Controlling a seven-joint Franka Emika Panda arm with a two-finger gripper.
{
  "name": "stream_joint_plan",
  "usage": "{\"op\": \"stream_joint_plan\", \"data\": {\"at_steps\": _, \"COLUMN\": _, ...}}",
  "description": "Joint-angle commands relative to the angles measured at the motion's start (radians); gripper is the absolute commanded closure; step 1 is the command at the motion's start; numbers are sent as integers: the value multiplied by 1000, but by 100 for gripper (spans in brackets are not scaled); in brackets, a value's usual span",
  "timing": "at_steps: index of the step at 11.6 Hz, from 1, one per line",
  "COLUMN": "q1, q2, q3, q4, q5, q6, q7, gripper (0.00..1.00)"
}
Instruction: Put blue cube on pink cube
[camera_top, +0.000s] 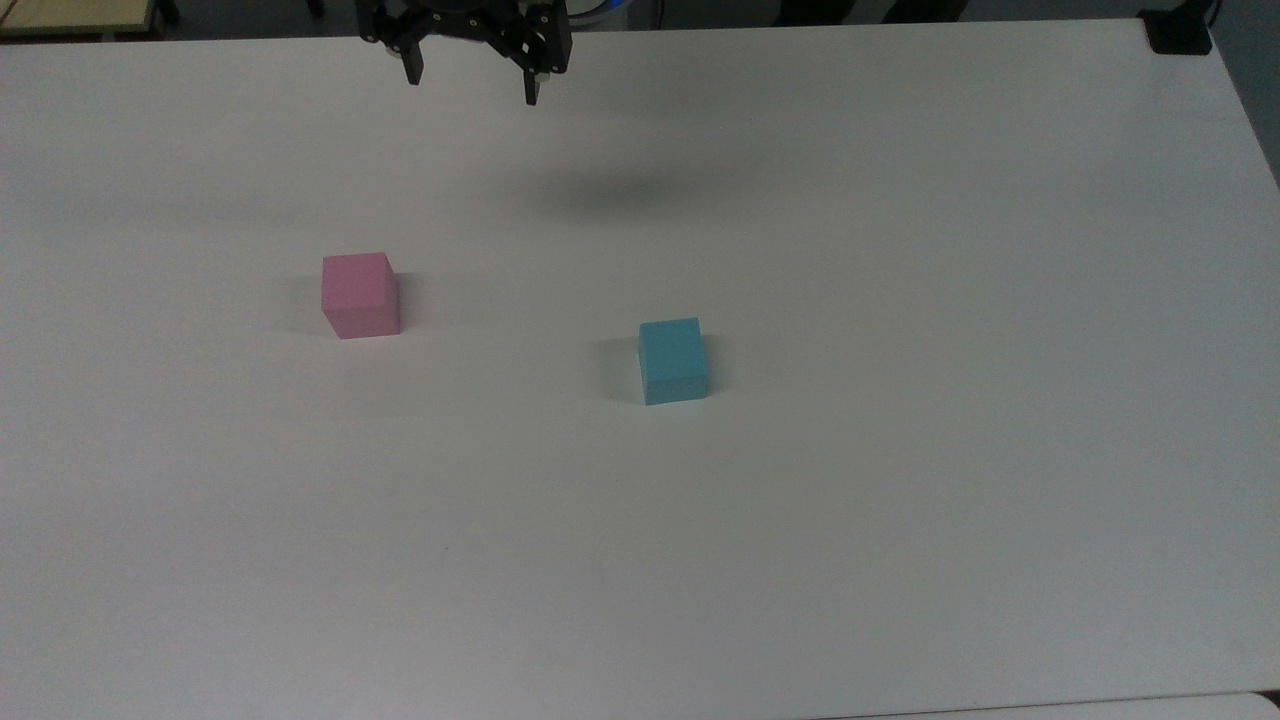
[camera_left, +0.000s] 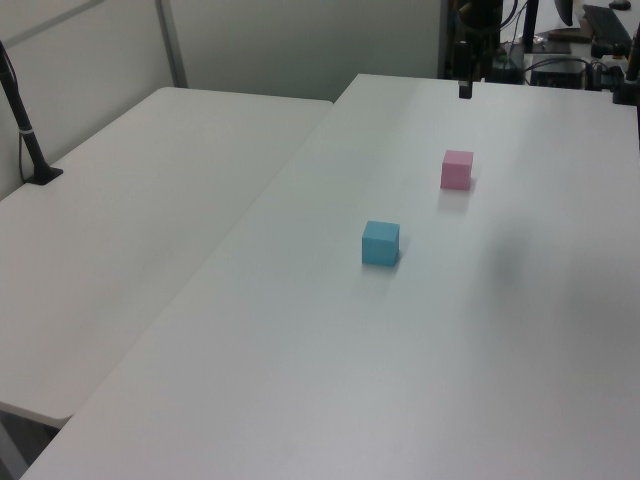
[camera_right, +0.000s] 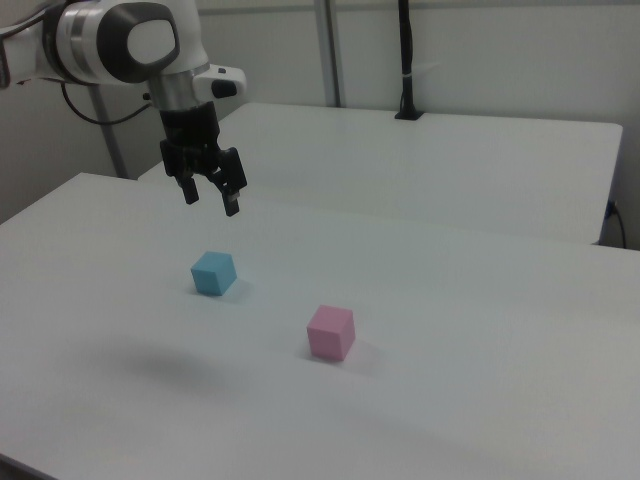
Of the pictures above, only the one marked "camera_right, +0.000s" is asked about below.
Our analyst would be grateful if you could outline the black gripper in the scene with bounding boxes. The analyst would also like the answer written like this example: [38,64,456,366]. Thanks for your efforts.
[159,101,249,219]

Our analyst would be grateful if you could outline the blue foam cube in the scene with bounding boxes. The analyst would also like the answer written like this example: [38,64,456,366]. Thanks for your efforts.
[190,251,237,298]

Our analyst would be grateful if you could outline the pink foam cube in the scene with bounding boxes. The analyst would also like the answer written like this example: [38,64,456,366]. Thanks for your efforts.
[305,304,357,362]

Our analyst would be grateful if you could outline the adjacent white table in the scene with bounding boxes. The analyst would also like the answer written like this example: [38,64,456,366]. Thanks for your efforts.
[136,101,624,246]

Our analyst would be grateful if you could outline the black pole stand with base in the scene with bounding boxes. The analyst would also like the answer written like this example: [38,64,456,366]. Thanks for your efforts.
[394,0,425,121]

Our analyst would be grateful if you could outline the grey partition post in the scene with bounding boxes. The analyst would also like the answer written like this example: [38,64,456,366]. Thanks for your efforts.
[88,83,128,180]
[313,0,347,107]

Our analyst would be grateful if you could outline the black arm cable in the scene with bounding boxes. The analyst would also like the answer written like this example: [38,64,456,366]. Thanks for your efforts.
[61,81,153,127]

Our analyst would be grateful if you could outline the black cable with blue plug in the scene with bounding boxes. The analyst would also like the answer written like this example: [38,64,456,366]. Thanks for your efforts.
[606,199,629,249]

